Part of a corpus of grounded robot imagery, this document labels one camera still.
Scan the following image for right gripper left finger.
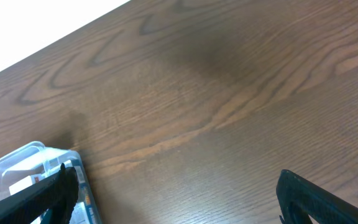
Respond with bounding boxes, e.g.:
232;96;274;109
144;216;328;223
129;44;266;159
0;164;79;224

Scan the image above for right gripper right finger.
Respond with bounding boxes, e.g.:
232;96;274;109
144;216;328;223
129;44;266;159
276;169;358;224

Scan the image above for long blue box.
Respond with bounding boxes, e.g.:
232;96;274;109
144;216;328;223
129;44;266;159
69;159;102;224

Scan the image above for clear plastic container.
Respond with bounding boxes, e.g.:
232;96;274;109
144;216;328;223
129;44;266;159
0;141;104;224

